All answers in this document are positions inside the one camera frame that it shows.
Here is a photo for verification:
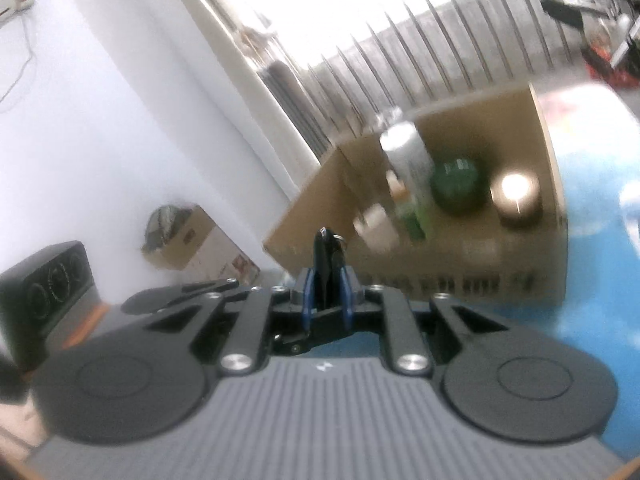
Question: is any printed cardboard box on floor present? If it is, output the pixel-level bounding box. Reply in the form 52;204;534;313
141;205;260;285

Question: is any folding wheelchair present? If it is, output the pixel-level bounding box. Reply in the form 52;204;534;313
540;0;639;90

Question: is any white cylindrical bottle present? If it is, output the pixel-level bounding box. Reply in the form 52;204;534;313
380;122;435;238

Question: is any gold lidded round tin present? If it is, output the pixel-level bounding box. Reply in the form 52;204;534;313
489;171;544;229

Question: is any brown cardboard box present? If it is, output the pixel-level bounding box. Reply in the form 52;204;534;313
264;84;568;306

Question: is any metal balcony railing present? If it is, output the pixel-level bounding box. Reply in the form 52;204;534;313
258;0;580;156

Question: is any black speaker box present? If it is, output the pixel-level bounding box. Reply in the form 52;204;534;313
1;240;102;373

